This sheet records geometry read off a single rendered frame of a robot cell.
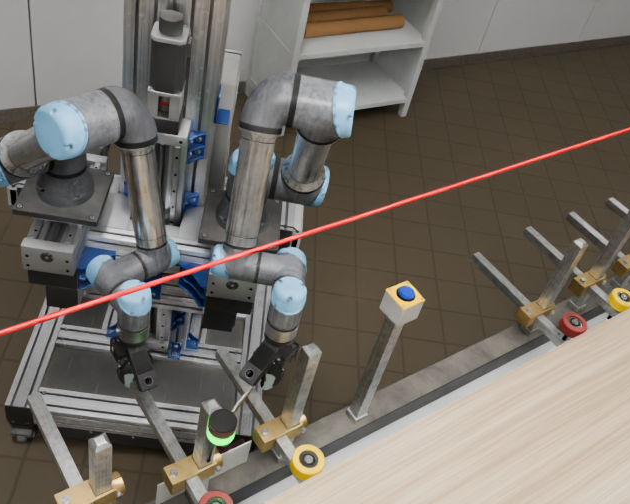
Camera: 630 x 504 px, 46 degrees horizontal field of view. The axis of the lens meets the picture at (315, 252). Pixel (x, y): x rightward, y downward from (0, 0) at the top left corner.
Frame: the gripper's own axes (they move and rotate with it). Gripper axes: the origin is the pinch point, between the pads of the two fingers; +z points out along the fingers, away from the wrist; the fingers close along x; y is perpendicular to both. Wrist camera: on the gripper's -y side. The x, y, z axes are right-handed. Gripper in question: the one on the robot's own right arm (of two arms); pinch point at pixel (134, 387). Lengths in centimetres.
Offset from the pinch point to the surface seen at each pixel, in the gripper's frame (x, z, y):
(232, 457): -14.8, 5.9, -26.5
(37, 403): 25.0, -13.7, -3.0
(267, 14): -171, 28, 203
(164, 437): 0.8, -3.9, -18.6
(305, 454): -25.1, -8.5, -40.2
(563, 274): -127, -17, -30
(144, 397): 0.2, -3.7, -6.2
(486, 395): -80, -8, -48
